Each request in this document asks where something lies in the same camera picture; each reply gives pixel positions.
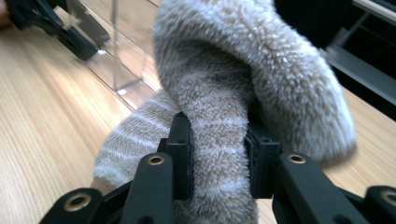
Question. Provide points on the striped beige towel brown trim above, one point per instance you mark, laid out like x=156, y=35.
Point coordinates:
x=218, y=77

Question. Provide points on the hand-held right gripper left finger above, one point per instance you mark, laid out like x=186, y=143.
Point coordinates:
x=182, y=146

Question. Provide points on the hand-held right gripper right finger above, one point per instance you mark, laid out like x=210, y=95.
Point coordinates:
x=263, y=161

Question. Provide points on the clear acrylic divided organizer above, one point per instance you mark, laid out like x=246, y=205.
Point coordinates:
x=124, y=71

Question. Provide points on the white metal table frame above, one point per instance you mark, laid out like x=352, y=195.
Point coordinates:
x=361, y=71

